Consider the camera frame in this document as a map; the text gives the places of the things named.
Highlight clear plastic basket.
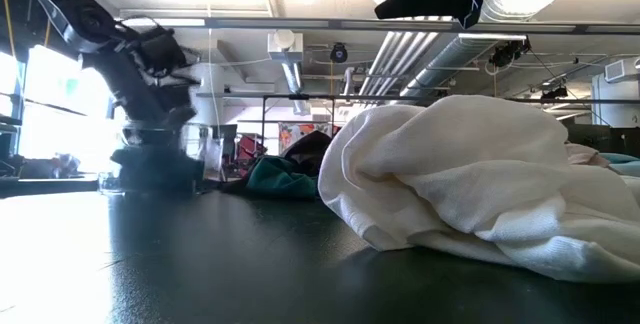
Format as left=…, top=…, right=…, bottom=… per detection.
left=97, top=121, right=214, bottom=195

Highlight light blue towel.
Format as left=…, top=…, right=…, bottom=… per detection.
left=597, top=151, right=640, bottom=179

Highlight white ceiling box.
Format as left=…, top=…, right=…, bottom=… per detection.
left=267, top=29, right=305, bottom=64

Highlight white ceiling pipes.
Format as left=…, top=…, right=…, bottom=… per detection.
left=357, top=28, right=461, bottom=98

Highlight black round ceiling camera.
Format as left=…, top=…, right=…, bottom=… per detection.
left=328, top=42, right=350, bottom=64

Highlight black metal rack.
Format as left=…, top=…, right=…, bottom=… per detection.
left=197, top=92, right=426, bottom=155

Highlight black towel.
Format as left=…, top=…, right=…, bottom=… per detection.
left=277, top=130, right=335, bottom=178

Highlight floral poster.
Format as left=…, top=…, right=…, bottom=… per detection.
left=278, top=122, right=334, bottom=155

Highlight bright window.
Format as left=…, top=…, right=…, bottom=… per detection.
left=0, top=43, right=121, bottom=175

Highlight silver ventilation duct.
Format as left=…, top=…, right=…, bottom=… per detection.
left=389, top=0, right=581, bottom=105

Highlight dark green towel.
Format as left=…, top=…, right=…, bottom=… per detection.
left=244, top=156, right=321, bottom=201

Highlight black track light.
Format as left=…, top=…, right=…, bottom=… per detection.
left=488, top=38, right=532, bottom=69
left=539, top=85, right=570, bottom=101

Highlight dark room monitor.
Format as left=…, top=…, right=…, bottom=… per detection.
left=564, top=123, right=640, bottom=160

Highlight navy blue towel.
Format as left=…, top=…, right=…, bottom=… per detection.
left=109, top=146, right=206, bottom=194

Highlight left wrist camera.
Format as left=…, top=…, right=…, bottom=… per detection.
left=137, top=27, right=190, bottom=73

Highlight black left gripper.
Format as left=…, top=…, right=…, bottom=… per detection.
left=84, top=26, right=200, bottom=149

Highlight red chair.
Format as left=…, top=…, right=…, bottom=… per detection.
left=234, top=133, right=269, bottom=168

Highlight white towel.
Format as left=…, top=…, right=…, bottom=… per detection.
left=317, top=94, right=640, bottom=284

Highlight light pink towel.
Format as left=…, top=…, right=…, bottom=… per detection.
left=564, top=142, right=612, bottom=169

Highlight white wall vent unit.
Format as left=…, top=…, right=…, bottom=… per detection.
left=603, top=57, right=640, bottom=84

